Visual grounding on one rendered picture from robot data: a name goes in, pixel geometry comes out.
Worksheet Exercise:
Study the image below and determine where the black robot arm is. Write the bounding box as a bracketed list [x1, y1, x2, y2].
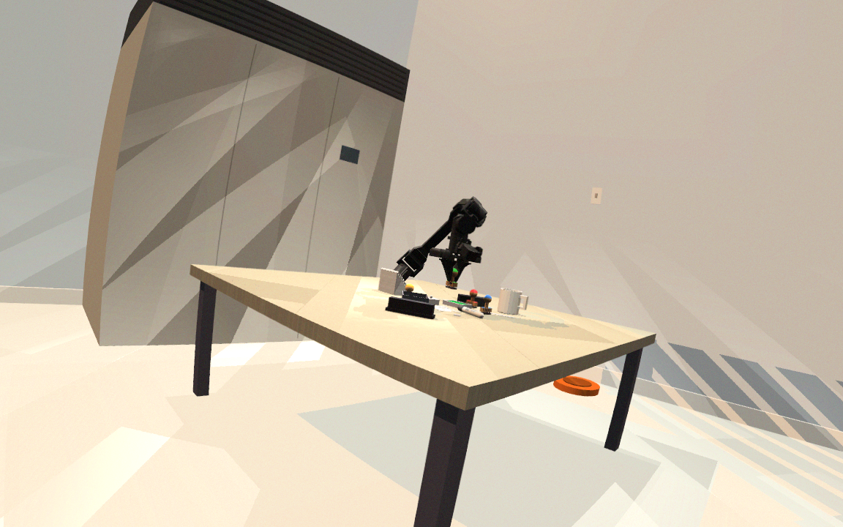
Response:
[394, 197, 487, 281]

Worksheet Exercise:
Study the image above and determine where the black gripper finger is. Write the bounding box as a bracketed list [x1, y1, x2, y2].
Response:
[439, 258, 457, 282]
[454, 261, 471, 282]

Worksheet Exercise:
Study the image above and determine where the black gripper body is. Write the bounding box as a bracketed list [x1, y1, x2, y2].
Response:
[429, 233, 481, 263]

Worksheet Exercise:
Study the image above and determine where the white mug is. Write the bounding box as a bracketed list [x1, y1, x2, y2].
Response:
[498, 288, 529, 315]

